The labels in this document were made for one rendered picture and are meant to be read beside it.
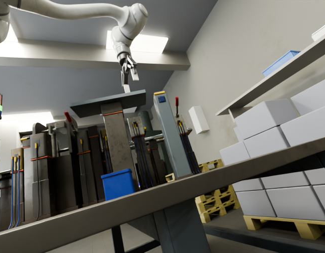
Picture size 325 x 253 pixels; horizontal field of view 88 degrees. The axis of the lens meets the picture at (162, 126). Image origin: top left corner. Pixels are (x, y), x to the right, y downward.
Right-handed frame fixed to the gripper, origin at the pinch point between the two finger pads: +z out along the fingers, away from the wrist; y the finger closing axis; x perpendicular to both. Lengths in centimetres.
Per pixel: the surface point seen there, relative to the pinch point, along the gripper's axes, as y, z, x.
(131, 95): -4.2, 8.6, 3.6
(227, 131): 132, -5, -239
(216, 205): 152, 107, -169
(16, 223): 36, 52, 55
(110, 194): -6, 52, 22
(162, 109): -6.8, 18.3, -10.4
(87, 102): 3.5, 8.1, 23.3
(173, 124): -8.0, 27.6, -13.3
